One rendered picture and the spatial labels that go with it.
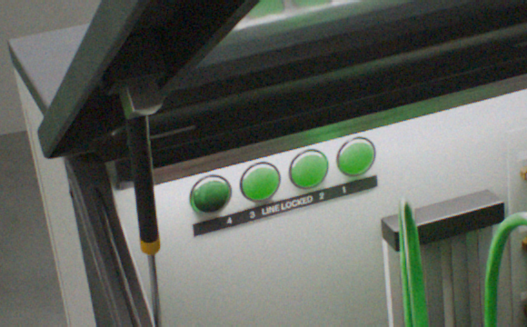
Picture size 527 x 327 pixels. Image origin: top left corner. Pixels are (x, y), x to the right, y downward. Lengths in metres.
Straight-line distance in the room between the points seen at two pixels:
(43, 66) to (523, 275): 0.66
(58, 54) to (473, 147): 0.51
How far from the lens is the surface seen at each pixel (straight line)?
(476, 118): 1.50
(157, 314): 1.23
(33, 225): 4.44
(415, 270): 1.15
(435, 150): 1.49
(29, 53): 1.54
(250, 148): 1.35
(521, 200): 1.57
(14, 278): 4.13
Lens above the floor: 2.01
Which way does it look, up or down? 26 degrees down
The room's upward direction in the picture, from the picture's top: 7 degrees counter-clockwise
